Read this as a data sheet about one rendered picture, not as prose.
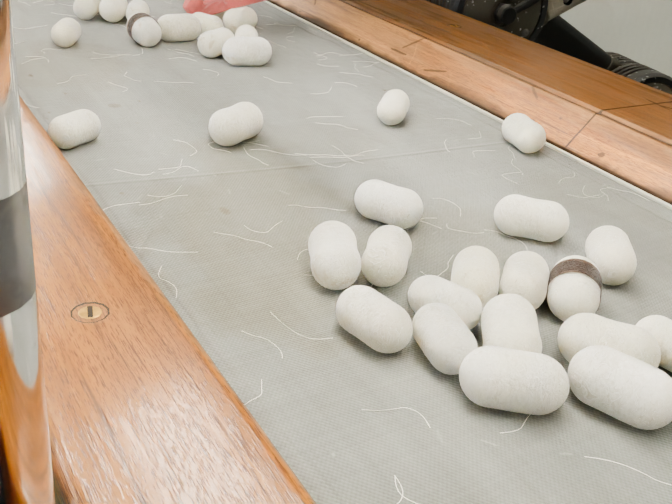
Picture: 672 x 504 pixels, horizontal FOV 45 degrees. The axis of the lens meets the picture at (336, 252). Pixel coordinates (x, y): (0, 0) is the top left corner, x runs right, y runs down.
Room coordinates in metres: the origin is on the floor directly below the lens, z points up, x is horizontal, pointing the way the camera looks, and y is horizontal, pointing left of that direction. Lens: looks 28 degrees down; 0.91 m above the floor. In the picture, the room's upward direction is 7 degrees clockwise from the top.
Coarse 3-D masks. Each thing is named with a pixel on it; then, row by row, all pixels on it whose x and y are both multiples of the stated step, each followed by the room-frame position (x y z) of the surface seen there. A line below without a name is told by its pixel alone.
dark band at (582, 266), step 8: (560, 264) 0.30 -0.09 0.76; (568, 264) 0.29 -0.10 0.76; (576, 264) 0.29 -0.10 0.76; (584, 264) 0.29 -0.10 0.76; (592, 264) 0.30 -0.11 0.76; (552, 272) 0.30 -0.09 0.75; (560, 272) 0.29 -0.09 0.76; (584, 272) 0.29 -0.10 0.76; (592, 272) 0.29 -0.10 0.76; (600, 280) 0.29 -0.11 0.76; (600, 288) 0.28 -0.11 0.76; (600, 296) 0.29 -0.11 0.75
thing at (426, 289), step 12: (432, 276) 0.27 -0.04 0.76; (420, 288) 0.27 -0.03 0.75; (432, 288) 0.27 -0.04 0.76; (444, 288) 0.27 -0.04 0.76; (456, 288) 0.27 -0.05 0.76; (408, 300) 0.27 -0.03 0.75; (420, 300) 0.27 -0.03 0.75; (432, 300) 0.26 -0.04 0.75; (444, 300) 0.26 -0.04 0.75; (456, 300) 0.26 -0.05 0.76; (468, 300) 0.26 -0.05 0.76; (480, 300) 0.27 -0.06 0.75; (456, 312) 0.26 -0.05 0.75; (468, 312) 0.26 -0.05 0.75; (480, 312) 0.26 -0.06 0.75; (468, 324) 0.26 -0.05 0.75
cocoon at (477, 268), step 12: (468, 252) 0.30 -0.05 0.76; (480, 252) 0.30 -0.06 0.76; (492, 252) 0.30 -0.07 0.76; (456, 264) 0.29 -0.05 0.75; (468, 264) 0.29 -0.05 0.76; (480, 264) 0.28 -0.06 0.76; (492, 264) 0.29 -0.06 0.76; (456, 276) 0.28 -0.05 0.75; (468, 276) 0.28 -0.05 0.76; (480, 276) 0.28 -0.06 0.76; (492, 276) 0.28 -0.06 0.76; (468, 288) 0.28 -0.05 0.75; (480, 288) 0.28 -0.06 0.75; (492, 288) 0.28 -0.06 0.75
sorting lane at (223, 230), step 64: (64, 0) 0.73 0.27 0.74; (128, 0) 0.76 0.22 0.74; (64, 64) 0.55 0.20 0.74; (128, 64) 0.56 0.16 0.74; (192, 64) 0.58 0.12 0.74; (320, 64) 0.62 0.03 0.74; (384, 64) 0.64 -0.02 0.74; (128, 128) 0.44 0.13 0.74; (192, 128) 0.45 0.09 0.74; (320, 128) 0.48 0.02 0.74; (384, 128) 0.49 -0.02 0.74; (448, 128) 0.50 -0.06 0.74; (128, 192) 0.35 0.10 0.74; (192, 192) 0.36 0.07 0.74; (256, 192) 0.37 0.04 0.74; (320, 192) 0.38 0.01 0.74; (448, 192) 0.40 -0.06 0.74; (512, 192) 0.41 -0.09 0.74; (576, 192) 0.42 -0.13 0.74; (640, 192) 0.43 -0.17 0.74; (192, 256) 0.30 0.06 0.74; (256, 256) 0.31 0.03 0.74; (448, 256) 0.33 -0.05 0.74; (640, 256) 0.35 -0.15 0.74; (192, 320) 0.25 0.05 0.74; (256, 320) 0.26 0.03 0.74; (320, 320) 0.26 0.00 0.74; (256, 384) 0.22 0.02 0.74; (320, 384) 0.22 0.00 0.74; (384, 384) 0.23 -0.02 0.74; (448, 384) 0.23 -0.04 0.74; (320, 448) 0.19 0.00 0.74; (384, 448) 0.19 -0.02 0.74; (448, 448) 0.20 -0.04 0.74; (512, 448) 0.20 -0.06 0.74; (576, 448) 0.20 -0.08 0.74; (640, 448) 0.21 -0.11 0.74
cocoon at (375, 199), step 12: (372, 180) 0.36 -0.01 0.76; (360, 192) 0.35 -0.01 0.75; (372, 192) 0.35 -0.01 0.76; (384, 192) 0.35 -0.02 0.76; (396, 192) 0.35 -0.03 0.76; (408, 192) 0.35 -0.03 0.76; (360, 204) 0.35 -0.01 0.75; (372, 204) 0.35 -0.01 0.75; (384, 204) 0.35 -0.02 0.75; (396, 204) 0.34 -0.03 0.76; (408, 204) 0.34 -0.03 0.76; (420, 204) 0.35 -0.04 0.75; (372, 216) 0.35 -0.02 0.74; (384, 216) 0.35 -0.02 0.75; (396, 216) 0.34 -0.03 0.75; (408, 216) 0.34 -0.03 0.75; (420, 216) 0.35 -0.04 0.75
